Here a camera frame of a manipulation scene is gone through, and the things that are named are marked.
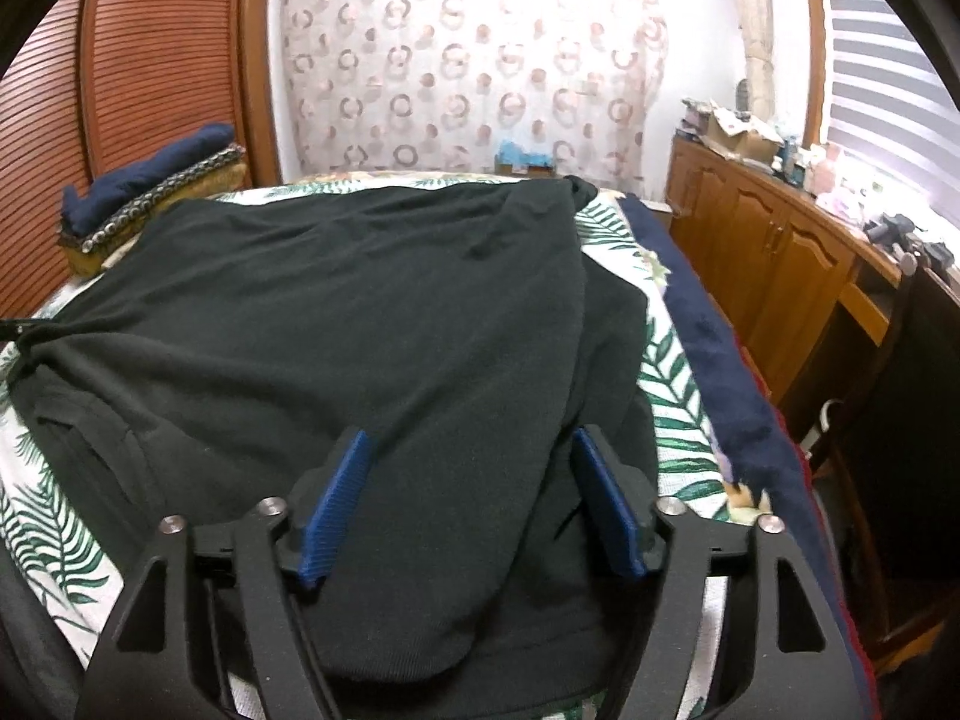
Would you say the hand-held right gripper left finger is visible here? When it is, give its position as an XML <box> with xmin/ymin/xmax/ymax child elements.
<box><xmin>75</xmin><ymin>427</ymin><xmax>374</xmax><ymax>720</ymax></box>

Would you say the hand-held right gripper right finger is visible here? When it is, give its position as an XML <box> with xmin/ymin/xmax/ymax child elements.
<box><xmin>571</xmin><ymin>424</ymin><xmax>856</xmax><ymax>720</ymax></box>

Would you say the black printed t-shirt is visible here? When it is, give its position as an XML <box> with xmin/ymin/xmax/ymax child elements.
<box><xmin>7</xmin><ymin>176</ymin><xmax>661</xmax><ymax>720</ymax></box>

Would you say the leaf print bed sheet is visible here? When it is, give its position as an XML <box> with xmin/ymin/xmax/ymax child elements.
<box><xmin>0</xmin><ymin>169</ymin><xmax>732</xmax><ymax>720</ymax></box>

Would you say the folded circle pattern cloth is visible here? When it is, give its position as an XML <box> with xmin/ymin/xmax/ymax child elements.
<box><xmin>79</xmin><ymin>146</ymin><xmax>245</xmax><ymax>252</ymax></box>

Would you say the navy floral blanket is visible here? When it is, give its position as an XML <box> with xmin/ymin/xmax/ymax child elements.
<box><xmin>577</xmin><ymin>191</ymin><xmax>856</xmax><ymax>691</ymax></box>

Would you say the folded navy cloth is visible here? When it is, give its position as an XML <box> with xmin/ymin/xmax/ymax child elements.
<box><xmin>61</xmin><ymin>124</ymin><xmax>237</xmax><ymax>233</ymax></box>

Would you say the wooden louvered wardrobe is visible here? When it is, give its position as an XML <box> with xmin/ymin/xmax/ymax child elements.
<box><xmin>0</xmin><ymin>0</ymin><xmax>282</xmax><ymax>320</ymax></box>

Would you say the wooden cabinet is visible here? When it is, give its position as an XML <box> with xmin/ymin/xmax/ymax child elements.
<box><xmin>667</xmin><ymin>131</ymin><xmax>960</xmax><ymax>661</ymax></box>

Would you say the black chair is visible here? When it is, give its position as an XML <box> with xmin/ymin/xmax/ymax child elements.
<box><xmin>825</xmin><ymin>255</ymin><xmax>960</xmax><ymax>661</ymax></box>

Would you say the blue box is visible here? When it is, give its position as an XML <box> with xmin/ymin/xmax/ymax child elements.
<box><xmin>495</xmin><ymin>141</ymin><xmax>556</xmax><ymax>177</ymax></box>

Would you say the cardboard box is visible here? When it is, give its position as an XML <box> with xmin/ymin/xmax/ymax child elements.
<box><xmin>705</xmin><ymin>109</ymin><xmax>781</xmax><ymax>162</ymax></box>

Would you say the clutter of small desk things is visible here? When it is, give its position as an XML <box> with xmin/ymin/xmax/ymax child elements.
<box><xmin>679</xmin><ymin>94</ymin><xmax>960</xmax><ymax>271</ymax></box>

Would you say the circle print curtain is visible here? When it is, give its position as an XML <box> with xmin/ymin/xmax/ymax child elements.
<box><xmin>274</xmin><ymin>0</ymin><xmax>668</xmax><ymax>200</ymax></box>

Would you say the striped window blind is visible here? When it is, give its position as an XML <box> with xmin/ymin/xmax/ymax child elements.
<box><xmin>821</xmin><ymin>0</ymin><xmax>960</xmax><ymax>230</ymax></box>

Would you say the beige wall pipe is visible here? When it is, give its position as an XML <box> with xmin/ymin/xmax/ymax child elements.
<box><xmin>739</xmin><ymin>0</ymin><xmax>775</xmax><ymax>83</ymax></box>

